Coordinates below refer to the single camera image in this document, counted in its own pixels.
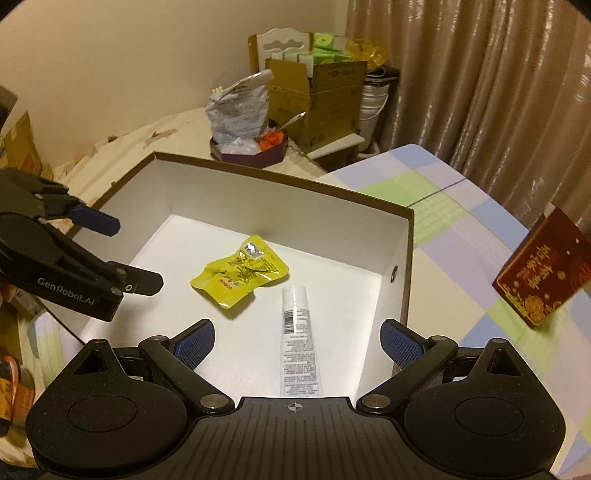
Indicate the orange printed packet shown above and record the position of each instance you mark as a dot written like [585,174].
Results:
[11,392]

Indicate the clear plastic bag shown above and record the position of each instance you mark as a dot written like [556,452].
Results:
[240,146]

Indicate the orange snack pieces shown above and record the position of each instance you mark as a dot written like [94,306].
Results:
[271,140]

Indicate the brown cardboard box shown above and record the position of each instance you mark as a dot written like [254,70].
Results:
[23,147]

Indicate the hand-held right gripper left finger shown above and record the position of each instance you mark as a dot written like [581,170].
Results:
[196,345]

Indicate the silver foil bag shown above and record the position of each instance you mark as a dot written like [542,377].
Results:
[235,110]

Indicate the white squeeze tube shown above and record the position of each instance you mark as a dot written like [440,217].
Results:
[300,341]

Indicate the green tissue pack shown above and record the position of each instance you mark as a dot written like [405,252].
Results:
[337,46]

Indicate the white box container brown rim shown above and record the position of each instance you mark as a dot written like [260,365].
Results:
[323,221]

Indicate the metal spoon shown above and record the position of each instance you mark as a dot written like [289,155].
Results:
[288,122]

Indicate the white plastic bucket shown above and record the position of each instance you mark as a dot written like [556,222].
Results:
[371,115]

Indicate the beige shiny curtain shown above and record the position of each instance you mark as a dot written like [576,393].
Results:
[485,83]

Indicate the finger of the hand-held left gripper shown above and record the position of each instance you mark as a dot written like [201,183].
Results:
[99,221]
[141,281]

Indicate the red gold-printed gift box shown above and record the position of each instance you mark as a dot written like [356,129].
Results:
[538,277]

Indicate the beige patterned bed cover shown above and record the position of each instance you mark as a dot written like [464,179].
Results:
[138,138]

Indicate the yellow snack packet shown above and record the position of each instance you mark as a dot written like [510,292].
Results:
[240,274]

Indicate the white carved chair back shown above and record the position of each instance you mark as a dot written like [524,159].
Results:
[286,41]

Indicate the purple tray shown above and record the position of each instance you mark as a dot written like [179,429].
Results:
[272,157]

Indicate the white low stool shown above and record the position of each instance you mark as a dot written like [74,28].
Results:
[337,147]

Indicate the yellow plastic bag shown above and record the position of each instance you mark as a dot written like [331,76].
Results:
[367,53]

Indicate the large open cardboard box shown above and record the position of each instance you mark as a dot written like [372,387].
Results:
[318,106]

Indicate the dark bag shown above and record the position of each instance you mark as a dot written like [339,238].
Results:
[383,76]

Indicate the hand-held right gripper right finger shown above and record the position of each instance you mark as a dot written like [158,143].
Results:
[401,346]

